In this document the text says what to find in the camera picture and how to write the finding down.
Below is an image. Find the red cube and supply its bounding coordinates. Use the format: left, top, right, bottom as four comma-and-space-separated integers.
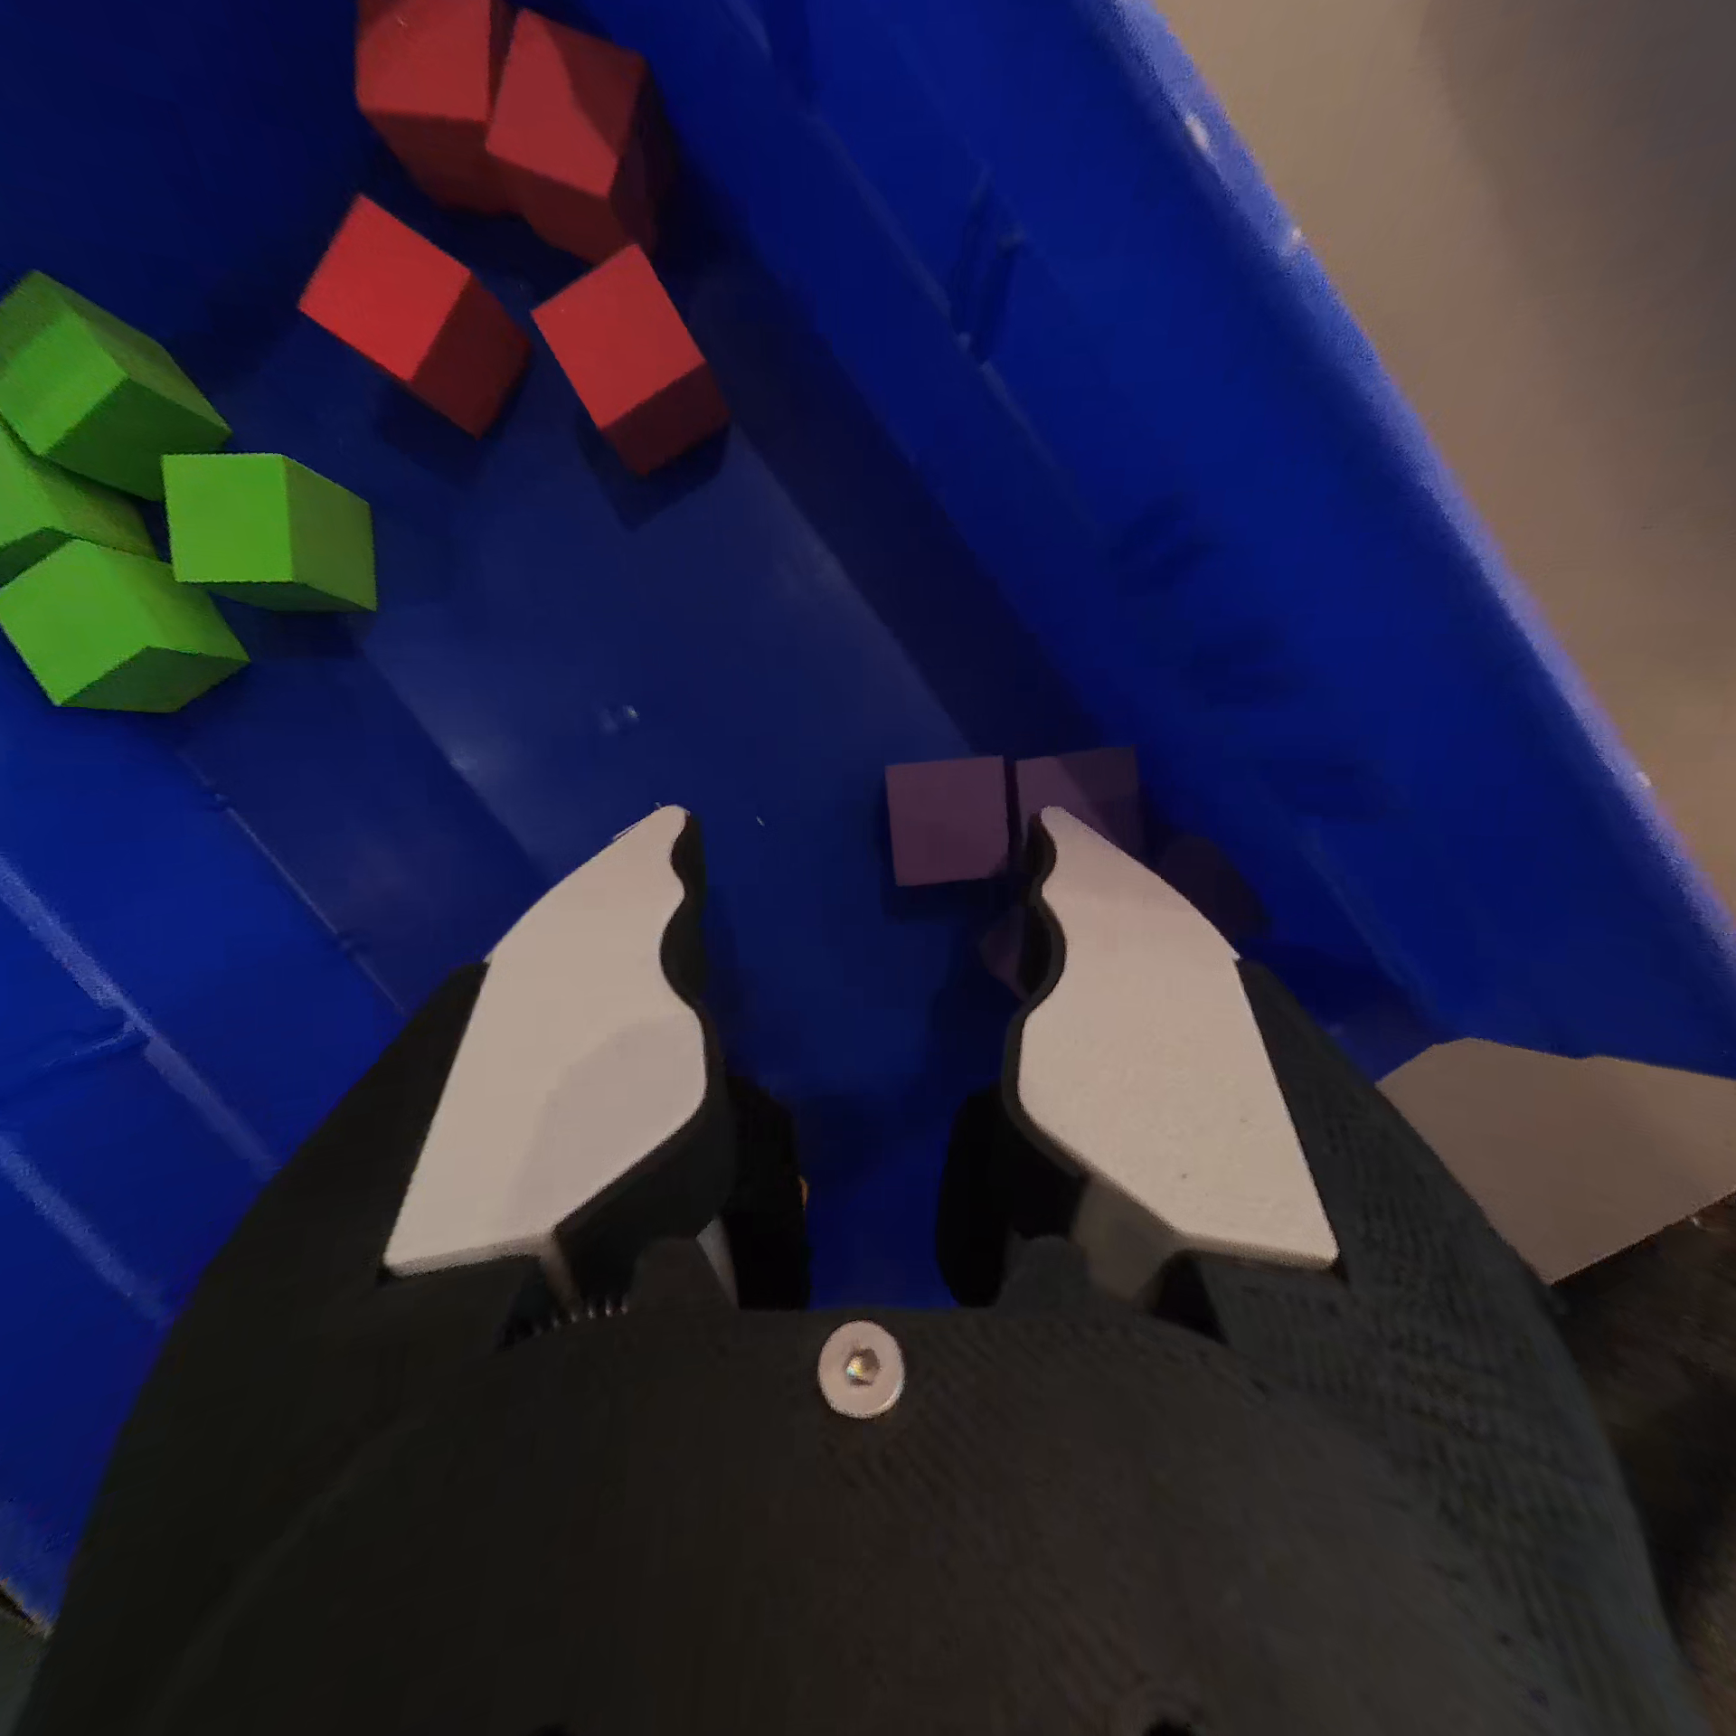
298, 194, 530, 436
530, 244, 730, 478
485, 11, 652, 260
356, 0, 511, 204

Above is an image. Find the grey desk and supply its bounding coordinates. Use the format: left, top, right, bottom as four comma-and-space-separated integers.
1153, 0, 1736, 1288

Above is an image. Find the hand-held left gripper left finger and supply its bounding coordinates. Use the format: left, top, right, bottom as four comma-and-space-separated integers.
379, 805, 737, 1273

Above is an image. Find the purple cube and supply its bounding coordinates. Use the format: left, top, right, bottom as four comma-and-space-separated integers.
885, 759, 1013, 891
1014, 746, 1141, 855
1153, 832, 1263, 950

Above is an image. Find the blue plastic bin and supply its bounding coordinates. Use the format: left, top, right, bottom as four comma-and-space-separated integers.
0, 0, 1736, 1616

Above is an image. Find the green cube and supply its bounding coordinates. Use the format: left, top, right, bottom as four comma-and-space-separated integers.
162, 451, 377, 616
0, 420, 157, 584
0, 270, 232, 500
0, 537, 250, 712

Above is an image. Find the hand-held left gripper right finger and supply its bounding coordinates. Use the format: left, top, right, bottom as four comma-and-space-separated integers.
999, 807, 1346, 1293

